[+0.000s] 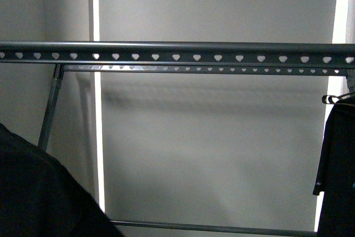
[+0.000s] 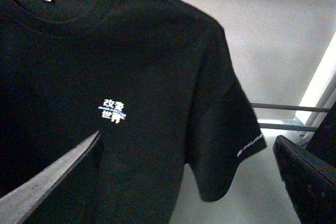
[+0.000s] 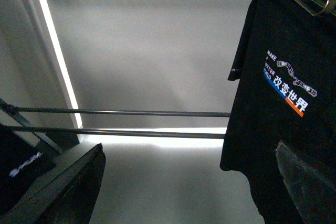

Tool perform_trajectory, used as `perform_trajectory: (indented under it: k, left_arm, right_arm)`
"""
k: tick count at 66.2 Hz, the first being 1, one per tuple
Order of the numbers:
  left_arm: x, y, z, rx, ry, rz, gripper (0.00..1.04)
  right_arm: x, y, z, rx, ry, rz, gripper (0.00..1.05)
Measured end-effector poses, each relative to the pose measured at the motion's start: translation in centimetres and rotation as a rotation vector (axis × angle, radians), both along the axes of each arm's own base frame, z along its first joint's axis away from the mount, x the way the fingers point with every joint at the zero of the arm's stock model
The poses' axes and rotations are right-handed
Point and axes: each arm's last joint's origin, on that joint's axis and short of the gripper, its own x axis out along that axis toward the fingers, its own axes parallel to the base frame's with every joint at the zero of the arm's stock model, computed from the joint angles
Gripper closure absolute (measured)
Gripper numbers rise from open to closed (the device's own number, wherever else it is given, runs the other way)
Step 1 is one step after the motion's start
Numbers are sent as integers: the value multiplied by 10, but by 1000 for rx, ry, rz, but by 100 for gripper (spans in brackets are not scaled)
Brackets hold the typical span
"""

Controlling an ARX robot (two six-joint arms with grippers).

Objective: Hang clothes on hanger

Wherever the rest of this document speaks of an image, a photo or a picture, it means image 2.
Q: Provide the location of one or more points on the camera left gripper left finger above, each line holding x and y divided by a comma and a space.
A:
20, 203

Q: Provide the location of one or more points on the camera left gripper right finger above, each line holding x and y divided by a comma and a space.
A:
309, 181

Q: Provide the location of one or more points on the black printed t-shirt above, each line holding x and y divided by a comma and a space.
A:
154, 77

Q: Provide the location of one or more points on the grey metal clothes rack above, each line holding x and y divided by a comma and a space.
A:
316, 102

